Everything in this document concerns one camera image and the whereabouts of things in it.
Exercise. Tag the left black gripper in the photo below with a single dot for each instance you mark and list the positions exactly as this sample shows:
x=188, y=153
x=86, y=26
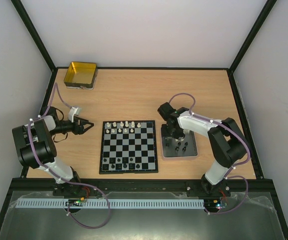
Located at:
x=80, y=130

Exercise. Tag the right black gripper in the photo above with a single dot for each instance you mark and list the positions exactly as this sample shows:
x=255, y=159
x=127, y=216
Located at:
x=174, y=134

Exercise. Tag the pink tin with chess pieces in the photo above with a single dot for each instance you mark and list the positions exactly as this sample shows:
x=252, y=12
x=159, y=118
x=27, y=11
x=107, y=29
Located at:
x=178, y=149

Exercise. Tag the black and silver chessboard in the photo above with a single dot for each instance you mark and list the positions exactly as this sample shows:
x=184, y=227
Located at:
x=128, y=147

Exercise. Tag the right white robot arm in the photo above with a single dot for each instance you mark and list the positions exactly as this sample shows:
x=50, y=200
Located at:
x=227, y=142

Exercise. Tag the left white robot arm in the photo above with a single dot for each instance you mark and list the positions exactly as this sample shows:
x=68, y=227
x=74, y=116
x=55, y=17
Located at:
x=35, y=148

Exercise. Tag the gold open tin lid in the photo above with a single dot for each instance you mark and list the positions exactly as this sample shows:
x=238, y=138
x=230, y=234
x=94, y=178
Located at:
x=81, y=75

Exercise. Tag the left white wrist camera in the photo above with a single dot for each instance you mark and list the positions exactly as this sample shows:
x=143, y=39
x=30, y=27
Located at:
x=74, y=111

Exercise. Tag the white slotted cable duct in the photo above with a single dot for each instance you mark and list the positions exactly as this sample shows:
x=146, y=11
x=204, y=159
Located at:
x=47, y=203

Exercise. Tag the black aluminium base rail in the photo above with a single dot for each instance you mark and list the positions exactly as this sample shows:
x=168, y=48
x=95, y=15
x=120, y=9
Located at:
x=192, y=187

